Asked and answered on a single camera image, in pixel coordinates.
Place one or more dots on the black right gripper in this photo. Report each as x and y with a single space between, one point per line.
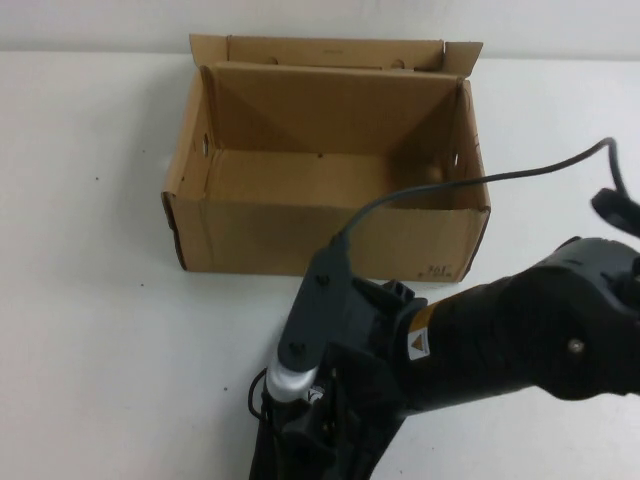
365 400

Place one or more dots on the black knit sneaker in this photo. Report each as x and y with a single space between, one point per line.
267 440

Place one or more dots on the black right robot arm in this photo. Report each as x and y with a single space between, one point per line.
525 330

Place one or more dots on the brown cardboard shoe box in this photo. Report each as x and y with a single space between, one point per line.
250 235

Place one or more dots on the grey and silver wrist camera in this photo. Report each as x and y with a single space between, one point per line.
320 310

